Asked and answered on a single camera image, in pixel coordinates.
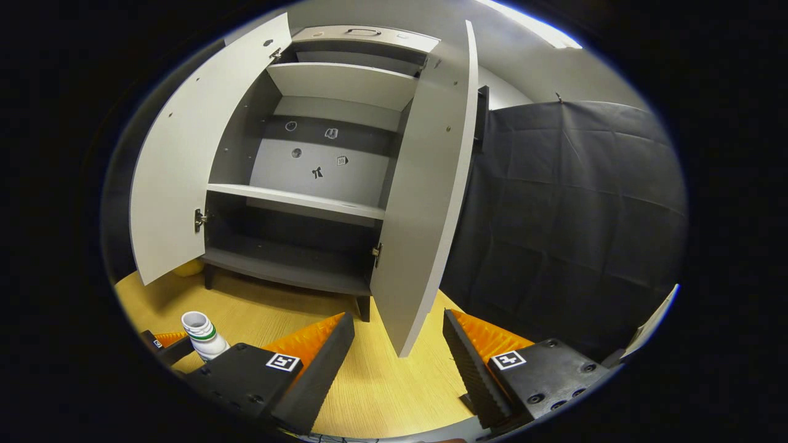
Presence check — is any white flat board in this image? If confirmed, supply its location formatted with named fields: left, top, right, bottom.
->
left=621, top=283, right=681, bottom=359

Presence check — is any beige drawer black handle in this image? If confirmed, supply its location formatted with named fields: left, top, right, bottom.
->
left=291, top=25, right=441, bottom=54

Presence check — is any white bottle green label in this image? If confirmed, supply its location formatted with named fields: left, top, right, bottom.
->
left=180, top=311, right=231, bottom=362

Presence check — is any white cabinet shelf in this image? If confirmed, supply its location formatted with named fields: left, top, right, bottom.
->
left=266, top=62, right=420, bottom=113
left=206, top=183, right=387, bottom=228

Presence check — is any grey white cabinet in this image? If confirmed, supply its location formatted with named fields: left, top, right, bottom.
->
left=200, top=25, right=493, bottom=324

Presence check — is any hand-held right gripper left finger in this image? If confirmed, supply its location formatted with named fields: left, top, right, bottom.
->
left=185, top=312, right=356, bottom=436

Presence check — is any white cabinet door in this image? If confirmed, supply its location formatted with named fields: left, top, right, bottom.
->
left=129, top=12, right=293, bottom=287
left=369, top=20, right=481, bottom=359

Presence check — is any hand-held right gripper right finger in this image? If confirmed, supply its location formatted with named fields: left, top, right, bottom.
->
left=443, top=309, right=622, bottom=431

